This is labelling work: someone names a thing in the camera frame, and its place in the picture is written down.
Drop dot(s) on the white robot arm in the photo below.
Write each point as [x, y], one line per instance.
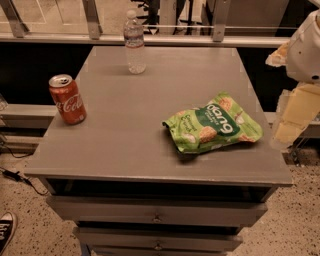
[300, 56]

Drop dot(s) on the green rice chip bag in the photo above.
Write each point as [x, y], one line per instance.
[222, 122]

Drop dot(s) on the grey drawer cabinet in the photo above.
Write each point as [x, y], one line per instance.
[119, 177]

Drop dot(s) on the clear plastic water bottle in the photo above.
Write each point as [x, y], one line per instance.
[134, 42]

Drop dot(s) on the red coca-cola can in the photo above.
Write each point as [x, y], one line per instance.
[67, 98]

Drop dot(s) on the black white sneaker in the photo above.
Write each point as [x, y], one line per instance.
[8, 225]

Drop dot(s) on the metal railing frame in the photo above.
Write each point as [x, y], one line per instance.
[224, 23]

